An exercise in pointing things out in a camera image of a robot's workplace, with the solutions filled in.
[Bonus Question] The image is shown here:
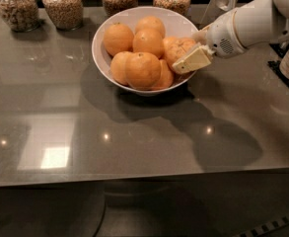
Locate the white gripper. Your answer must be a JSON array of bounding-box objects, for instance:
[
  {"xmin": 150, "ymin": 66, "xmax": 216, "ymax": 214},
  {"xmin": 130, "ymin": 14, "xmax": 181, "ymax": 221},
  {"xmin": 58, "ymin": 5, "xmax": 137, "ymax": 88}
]
[{"xmin": 172, "ymin": 9, "xmax": 247, "ymax": 74}]

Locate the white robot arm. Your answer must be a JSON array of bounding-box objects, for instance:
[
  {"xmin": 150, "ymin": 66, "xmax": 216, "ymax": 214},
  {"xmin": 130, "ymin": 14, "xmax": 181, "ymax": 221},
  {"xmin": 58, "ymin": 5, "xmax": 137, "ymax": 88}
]
[{"xmin": 172, "ymin": 0, "xmax": 289, "ymax": 74}]

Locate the small hidden orange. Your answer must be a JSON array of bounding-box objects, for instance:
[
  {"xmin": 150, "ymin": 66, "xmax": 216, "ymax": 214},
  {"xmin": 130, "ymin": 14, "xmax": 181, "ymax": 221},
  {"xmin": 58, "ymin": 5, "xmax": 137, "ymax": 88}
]
[{"xmin": 163, "ymin": 36, "xmax": 177, "ymax": 51}]

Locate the white ceramic bowl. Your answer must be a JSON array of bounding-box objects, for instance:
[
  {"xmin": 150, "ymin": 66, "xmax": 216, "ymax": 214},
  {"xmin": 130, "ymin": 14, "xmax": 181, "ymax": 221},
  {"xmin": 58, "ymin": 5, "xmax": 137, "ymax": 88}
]
[{"xmin": 91, "ymin": 6, "xmax": 197, "ymax": 97}]

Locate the leftmost glass cereal jar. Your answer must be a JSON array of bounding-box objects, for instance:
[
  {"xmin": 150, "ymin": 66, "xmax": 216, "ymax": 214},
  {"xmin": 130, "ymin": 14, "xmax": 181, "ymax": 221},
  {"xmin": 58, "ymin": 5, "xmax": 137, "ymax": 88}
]
[{"xmin": 0, "ymin": 0, "xmax": 39, "ymax": 32}]

